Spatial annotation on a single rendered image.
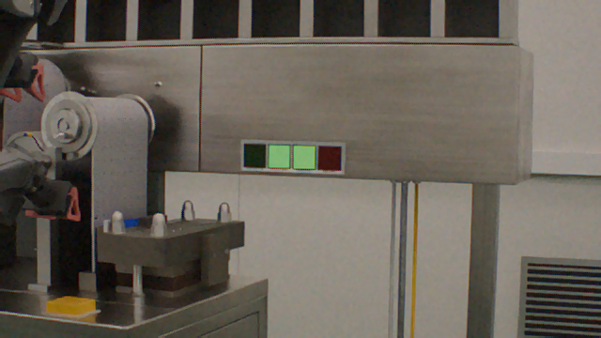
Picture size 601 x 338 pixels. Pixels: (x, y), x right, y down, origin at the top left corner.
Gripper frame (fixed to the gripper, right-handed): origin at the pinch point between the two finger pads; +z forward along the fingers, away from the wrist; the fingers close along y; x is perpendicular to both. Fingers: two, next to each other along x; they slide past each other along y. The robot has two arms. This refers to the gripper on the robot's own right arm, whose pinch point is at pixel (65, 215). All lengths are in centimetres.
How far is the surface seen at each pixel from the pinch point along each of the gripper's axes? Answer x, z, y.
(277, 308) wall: 84, 272, -60
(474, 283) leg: 15, 58, 73
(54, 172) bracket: 10.5, 1.0, -6.8
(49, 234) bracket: -1.3, 7.1, -7.7
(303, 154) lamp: 32, 29, 37
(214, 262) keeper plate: 3.6, 27.0, 22.4
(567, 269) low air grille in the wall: 105, 256, 78
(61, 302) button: -21.1, -6.6, 9.7
